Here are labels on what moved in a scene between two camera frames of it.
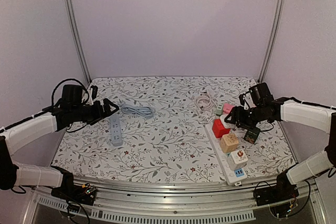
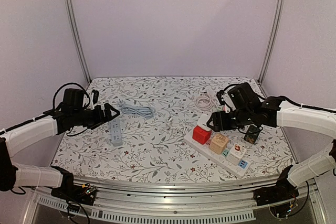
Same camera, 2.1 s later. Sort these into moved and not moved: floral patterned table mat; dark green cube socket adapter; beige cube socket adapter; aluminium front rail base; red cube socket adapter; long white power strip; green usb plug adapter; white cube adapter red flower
Moved: white cube adapter red flower; red cube socket adapter; beige cube socket adapter; long white power strip
Not moved: green usb plug adapter; aluminium front rail base; dark green cube socket adapter; floral patterned table mat
